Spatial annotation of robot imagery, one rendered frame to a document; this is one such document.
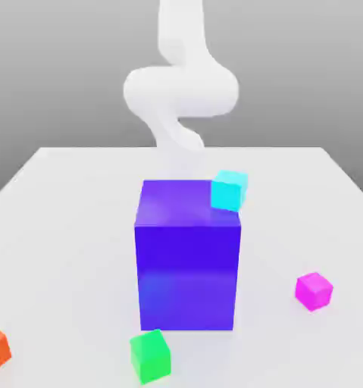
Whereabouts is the small cyan cube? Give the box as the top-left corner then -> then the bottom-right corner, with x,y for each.
210,169 -> 249,212

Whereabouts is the small magenta cube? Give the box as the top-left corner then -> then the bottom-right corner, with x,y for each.
294,271 -> 334,312

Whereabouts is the small green cube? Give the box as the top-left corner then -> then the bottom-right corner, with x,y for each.
129,328 -> 172,386

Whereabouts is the large purple box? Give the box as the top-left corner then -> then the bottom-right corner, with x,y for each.
133,179 -> 242,332

